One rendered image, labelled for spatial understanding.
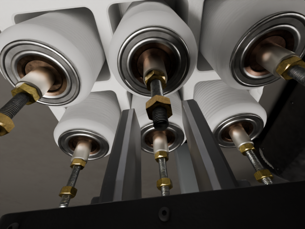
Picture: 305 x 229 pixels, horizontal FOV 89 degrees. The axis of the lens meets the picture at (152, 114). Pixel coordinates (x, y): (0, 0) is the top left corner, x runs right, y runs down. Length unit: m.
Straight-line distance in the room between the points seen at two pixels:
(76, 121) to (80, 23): 0.13
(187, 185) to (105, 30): 0.31
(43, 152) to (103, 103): 0.57
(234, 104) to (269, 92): 0.40
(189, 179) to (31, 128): 0.57
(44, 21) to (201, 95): 0.23
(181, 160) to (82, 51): 0.30
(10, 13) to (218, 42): 0.25
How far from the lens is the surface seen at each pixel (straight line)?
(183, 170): 0.37
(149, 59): 0.16
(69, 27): 0.21
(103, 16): 0.24
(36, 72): 0.19
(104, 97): 0.29
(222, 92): 0.27
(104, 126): 0.24
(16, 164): 0.96
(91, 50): 0.21
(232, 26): 0.19
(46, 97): 0.22
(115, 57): 0.17
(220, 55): 0.19
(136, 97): 0.27
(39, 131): 0.71
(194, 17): 0.24
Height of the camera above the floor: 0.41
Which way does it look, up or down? 49 degrees down
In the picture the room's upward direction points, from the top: 176 degrees clockwise
